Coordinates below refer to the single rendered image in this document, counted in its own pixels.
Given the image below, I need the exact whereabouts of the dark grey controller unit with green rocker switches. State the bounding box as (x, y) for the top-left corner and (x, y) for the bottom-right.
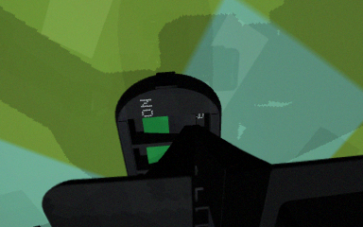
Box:
(115, 71), (222, 227)

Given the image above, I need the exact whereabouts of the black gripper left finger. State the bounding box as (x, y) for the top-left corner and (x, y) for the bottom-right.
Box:
(43, 125), (196, 227)

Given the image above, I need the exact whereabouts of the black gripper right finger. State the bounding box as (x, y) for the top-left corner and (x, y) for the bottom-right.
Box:
(192, 125), (363, 227)

